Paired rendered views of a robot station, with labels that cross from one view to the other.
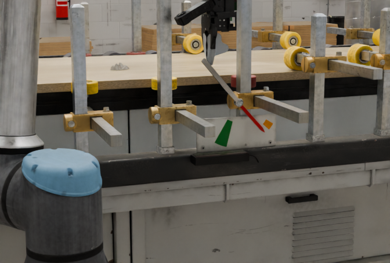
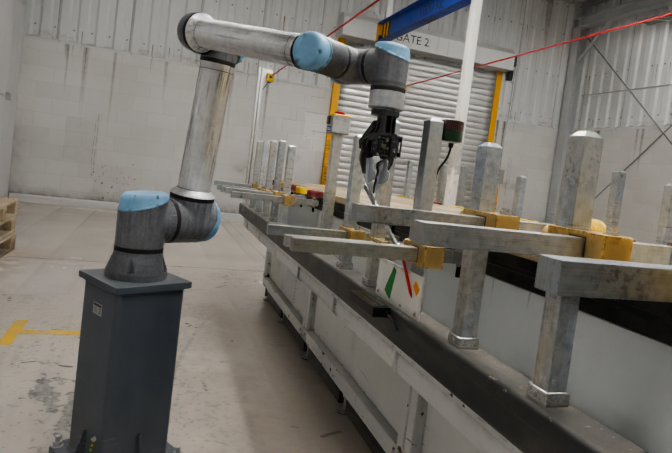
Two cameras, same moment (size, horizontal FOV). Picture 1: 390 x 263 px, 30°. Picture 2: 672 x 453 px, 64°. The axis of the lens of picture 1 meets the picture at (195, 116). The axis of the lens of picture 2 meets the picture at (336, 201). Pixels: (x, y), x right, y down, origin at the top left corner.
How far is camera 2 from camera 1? 2.48 m
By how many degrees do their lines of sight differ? 91
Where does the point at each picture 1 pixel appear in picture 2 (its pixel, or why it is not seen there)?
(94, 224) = (120, 231)
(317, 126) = (457, 320)
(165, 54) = not seen: hidden behind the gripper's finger
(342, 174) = (488, 433)
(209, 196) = (386, 355)
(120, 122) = not seen: hidden behind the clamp
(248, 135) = (402, 294)
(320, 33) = (477, 173)
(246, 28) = (422, 159)
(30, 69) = (188, 148)
